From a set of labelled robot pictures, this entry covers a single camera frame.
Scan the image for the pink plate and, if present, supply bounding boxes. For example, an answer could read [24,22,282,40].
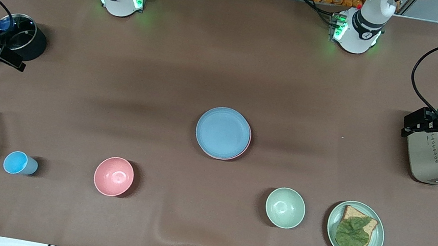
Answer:
[196,114,255,165]

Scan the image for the green lettuce leaf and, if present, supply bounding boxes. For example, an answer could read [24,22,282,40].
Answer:
[333,213,373,246]

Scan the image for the blue plate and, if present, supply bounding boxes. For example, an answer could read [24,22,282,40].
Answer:
[191,102,255,163]

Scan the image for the black pot blue handle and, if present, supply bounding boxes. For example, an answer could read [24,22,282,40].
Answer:
[0,10,52,80]

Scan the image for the pink bowl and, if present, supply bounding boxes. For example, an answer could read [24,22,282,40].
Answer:
[91,154,137,200]

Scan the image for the brown table cloth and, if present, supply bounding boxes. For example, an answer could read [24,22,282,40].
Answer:
[0,0,438,246]

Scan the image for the green plate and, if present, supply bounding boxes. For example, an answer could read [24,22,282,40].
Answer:
[323,197,390,246]

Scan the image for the bread slice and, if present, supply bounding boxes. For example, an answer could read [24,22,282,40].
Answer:
[334,204,381,246]

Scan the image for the blue cup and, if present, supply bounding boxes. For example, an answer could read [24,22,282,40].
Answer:
[2,149,40,178]

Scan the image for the glass lid blue knob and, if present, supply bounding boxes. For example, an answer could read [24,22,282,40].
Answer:
[0,11,39,54]

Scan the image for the green bowl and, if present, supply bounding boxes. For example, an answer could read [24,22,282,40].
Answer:
[262,185,309,232]

